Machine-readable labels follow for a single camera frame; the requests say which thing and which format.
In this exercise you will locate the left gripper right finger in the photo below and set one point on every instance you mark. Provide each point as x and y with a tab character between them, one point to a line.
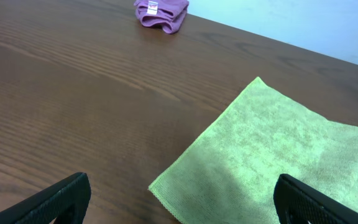
298	203

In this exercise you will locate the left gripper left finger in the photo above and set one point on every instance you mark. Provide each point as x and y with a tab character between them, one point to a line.
65	202

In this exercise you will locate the green microfiber cloth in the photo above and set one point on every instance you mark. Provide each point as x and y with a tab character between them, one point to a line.
228	174

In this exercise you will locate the folded purple cloth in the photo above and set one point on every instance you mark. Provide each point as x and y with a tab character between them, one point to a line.
165	14

